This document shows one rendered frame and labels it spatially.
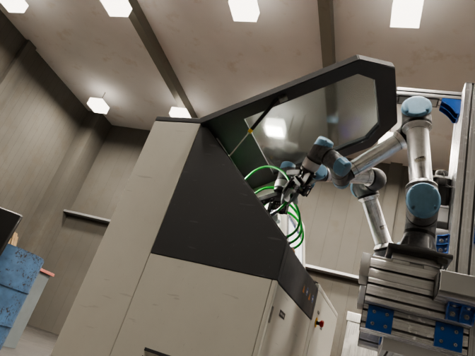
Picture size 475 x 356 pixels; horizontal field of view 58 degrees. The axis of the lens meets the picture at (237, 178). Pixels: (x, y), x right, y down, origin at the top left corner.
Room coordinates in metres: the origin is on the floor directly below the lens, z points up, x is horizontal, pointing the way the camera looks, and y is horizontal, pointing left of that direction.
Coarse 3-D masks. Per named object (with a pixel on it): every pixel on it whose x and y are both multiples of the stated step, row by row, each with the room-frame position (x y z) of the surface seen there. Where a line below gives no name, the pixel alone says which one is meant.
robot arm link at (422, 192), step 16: (416, 96) 1.42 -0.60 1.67; (416, 112) 1.40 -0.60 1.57; (416, 128) 1.42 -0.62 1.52; (432, 128) 1.44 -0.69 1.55; (416, 144) 1.42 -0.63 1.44; (416, 160) 1.41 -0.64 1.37; (416, 176) 1.41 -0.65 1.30; (432, 176) 1.41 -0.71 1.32; (416, 192) 1.38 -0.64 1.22; (432, 192) 1.36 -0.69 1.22; (416, 208) 1.39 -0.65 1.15; (432, 208) 1.37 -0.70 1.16; (416, 224) 1.49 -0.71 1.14
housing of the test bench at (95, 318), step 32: (160, 128) 1.96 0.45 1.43; (192, 128) 1.88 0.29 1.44; (160, 160) 1.92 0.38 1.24; (128, 192) 1.97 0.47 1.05; (160, 192) 1.89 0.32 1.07; (128, 224) 1.94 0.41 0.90; (160, 224) 1.86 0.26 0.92; (96, 256) 1.98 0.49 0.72; (128, 256) 1.91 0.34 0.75; (96, 288) 1.95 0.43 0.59; (128, 288) 1.88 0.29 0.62; (96, 320) 1.92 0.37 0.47; (64, 352) 1.96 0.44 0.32; (96, 352) 1.89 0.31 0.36
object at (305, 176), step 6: (306, 174) 1.69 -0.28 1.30; (312, 174) 1.69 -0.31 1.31; (294, 180) 1.73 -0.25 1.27; (300, 180) 1.73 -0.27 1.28; (306, 180) 1.69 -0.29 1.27; (294, 186) 1.75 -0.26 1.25; (300, 186) 1.72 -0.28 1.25; (306, 186) 1.72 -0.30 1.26; (294, 192) 1.74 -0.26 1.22; (300, 192) 1.74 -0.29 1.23; (306, 192) 1.74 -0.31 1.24
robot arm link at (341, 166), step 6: (330, 150) 1.58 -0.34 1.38; (324, 156) 1.59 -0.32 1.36; (330, 156) 1.57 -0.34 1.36; (336, 156) 1.56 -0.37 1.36; (342, 156) 1.57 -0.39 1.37; (324, 162) 1.61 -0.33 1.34; (330, 162) 1.58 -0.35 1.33; (336, 162) 1.56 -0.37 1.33; (342, 162) 1.55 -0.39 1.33; (348, 162) 1.55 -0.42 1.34; (330, 168) 1.60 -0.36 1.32; (336, 168) 1.57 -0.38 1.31; (342, 168) 1.55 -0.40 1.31; (348, 168) 1.57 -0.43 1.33; (336, 174) 1.63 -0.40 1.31; (342, 174) 1.58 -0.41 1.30
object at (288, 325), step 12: (276, 288) 1.62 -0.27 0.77; (276, 300) 1.64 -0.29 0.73; (288, 300) 1.78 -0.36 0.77; (276, 312) 1.68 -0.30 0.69; (288, 312) 1.82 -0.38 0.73; (300, 312) 1.99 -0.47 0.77; (276, 324) 1.71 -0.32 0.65; (288, 324) 1.86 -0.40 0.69; (300, 324) 2.03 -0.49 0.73; (264, 336) 1.62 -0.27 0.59; (276, 336) 1.74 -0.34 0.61; (288, 336) 1.89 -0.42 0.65; (300, 336) 2.08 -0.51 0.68; (264, 348) 1.65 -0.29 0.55; (276, 348) 1.78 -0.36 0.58; (288, 348) 1.93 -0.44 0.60; (300, 348) 2.12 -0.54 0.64
